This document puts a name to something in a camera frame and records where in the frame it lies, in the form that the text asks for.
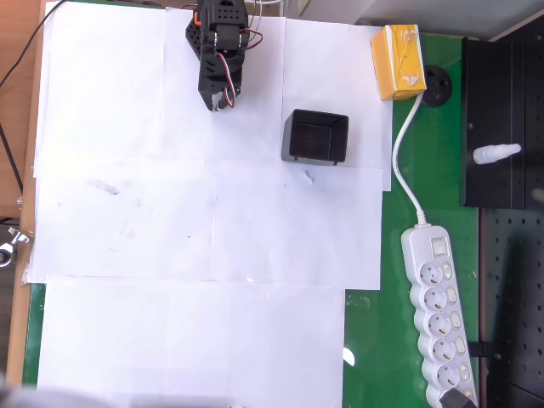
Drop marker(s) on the black open box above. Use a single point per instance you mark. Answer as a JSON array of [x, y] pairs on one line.
[[316, 138]]

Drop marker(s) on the small white bottle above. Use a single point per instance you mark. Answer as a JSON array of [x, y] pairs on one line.
[[495, 153]]

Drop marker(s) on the white power strip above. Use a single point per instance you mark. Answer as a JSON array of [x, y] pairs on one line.
[[438, 306]]

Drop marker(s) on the green perforated base board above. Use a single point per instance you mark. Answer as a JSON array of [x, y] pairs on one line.
[[442, 178]]

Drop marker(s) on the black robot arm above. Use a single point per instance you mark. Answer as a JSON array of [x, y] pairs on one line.
[[223, 17]]

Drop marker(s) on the yellow cardboard box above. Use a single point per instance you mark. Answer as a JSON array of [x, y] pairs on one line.
[[399, 64]]

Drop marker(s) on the black pegboard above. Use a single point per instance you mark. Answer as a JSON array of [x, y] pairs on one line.
[[514, 297]]

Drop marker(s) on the white paper sheet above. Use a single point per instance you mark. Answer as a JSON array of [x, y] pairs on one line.
[[246, 127], [297, 234], [106, 234], [102, 85], [370, 140], [191, 340]]

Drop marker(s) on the black power plug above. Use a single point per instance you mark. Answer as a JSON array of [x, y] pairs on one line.
[[457, 399]]

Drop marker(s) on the small black bracket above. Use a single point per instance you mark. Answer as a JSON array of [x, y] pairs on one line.
[[482, 349]]

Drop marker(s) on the metal clamp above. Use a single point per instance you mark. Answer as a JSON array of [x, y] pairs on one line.
[[13, 242]]

